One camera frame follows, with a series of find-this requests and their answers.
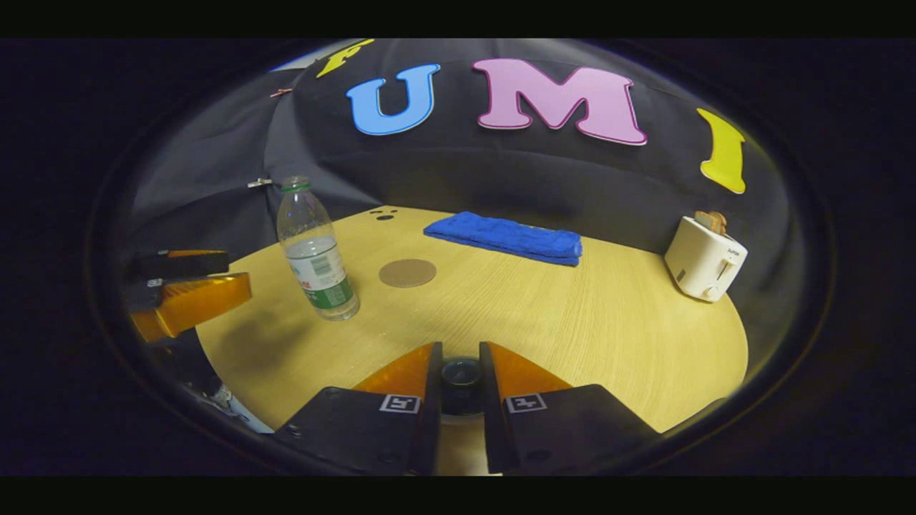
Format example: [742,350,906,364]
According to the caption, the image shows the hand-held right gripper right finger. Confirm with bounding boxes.
[478,342,663,475]

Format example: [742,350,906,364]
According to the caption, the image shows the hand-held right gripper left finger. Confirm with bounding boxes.
[276,342,444,476]

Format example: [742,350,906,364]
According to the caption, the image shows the clear plastic water bottle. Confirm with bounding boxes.
[277,176,360,321]

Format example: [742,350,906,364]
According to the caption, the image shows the round brown coaster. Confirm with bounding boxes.
[379,258,437,288]

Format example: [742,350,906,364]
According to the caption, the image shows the small white object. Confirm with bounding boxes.
[193,383,274,434]

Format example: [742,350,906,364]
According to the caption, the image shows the blue folded towel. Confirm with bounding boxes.
[423,211,583,268]

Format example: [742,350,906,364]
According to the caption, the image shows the white toaster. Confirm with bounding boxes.
[664,216,749,303]

